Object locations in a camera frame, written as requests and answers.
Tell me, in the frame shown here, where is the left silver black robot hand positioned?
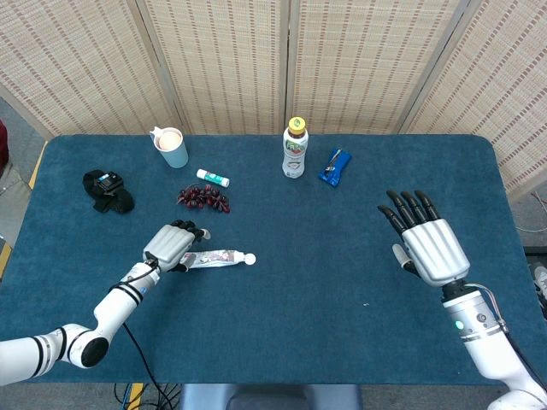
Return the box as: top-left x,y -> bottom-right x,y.
142,219 -> 212,273

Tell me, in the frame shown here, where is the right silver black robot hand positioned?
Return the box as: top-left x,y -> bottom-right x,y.
377,190 -> 472,285

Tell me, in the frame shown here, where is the white squeeze tube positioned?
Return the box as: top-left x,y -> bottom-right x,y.
181,249 -> 257,272

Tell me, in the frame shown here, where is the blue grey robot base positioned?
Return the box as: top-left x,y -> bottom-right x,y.
178,383 -> 363,410

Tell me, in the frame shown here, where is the dark red grape bunch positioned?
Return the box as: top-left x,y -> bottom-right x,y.
177,183 -> 232,214

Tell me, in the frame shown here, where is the yellow cap drink bottle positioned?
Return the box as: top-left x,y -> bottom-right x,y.
281,116 -> 310,179

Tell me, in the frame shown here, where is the small white green tube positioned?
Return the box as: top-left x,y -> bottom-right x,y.
196,168 -> 231,188

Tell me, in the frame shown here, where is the light blue cup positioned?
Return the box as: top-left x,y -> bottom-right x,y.
149,126 -> 190,169

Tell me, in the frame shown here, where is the grey shoe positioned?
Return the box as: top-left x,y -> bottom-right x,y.
528,264 -> 547,321

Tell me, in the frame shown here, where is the blue felt table cover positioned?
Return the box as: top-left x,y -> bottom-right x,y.
0,134 -> 540,386

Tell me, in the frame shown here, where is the blue snack packet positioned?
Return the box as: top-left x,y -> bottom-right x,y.
317,147 -> 353,187

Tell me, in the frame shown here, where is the small metal clipper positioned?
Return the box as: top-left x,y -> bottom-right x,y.
324,148 -> 344,174

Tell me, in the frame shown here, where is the dark red object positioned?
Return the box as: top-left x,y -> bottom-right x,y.
0,120 -> 11,179

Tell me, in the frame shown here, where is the bamboo folding screen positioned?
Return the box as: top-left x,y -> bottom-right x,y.
0,0 -> 547,202

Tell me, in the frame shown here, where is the black wrist strap device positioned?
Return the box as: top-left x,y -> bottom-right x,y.
81,169 -> 136,214

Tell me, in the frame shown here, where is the white floor cable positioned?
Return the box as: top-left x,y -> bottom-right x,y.
518,190 -> 547,234

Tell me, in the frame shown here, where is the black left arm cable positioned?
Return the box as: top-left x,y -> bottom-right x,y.
110,255 -> 174,410

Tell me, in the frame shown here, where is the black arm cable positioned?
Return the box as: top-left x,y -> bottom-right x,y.
467,282 -> 547,388
110,255 -> 174,410

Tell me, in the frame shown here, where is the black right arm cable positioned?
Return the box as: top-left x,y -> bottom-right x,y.
467,282 -> 547,388

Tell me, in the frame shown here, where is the black floor cable bundle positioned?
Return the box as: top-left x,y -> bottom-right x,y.
113,381 -> 184,410

